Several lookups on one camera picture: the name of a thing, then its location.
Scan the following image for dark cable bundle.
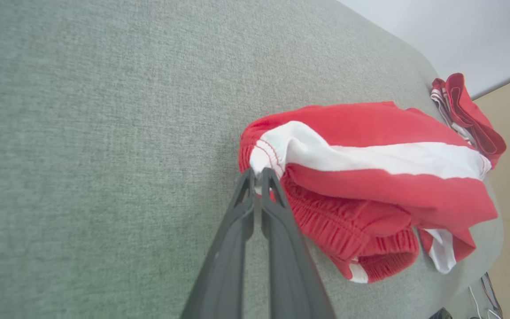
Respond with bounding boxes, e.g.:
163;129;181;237
480;272;503;319

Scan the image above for red shorts with white stripes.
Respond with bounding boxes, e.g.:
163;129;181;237
239;101;499;284

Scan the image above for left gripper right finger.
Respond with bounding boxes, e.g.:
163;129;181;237
260;168;336;319

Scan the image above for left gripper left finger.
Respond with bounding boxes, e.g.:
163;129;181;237
181;168;256;319

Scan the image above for white floor cable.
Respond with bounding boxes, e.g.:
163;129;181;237
467;285;486;319

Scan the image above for red basketball jersey with number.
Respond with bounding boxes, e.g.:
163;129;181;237
430;73;507;169

